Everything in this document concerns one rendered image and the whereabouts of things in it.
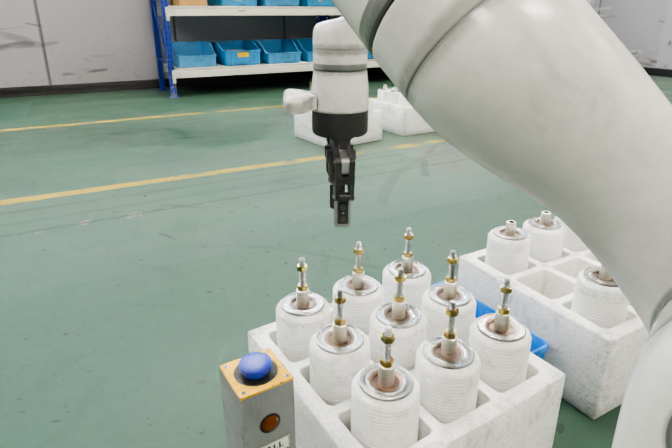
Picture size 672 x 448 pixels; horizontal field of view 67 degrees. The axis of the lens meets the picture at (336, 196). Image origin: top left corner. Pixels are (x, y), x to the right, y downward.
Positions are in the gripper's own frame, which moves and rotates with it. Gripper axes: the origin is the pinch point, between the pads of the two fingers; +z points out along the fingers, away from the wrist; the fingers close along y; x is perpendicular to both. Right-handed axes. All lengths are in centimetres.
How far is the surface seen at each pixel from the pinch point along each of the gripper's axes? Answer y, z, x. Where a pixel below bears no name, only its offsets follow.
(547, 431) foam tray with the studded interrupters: -4, 40, -35
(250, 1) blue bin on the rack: 448, -36, 37
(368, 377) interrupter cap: -9.8, 21.6, -3.1
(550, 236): 36, 23, -54
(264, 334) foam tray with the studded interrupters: 12.4, 29.0, 12.3
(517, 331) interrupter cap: -1.4, 21.5, -28.4
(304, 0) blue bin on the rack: 474, -38, -15
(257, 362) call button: -14.8, 14.0, 11.6
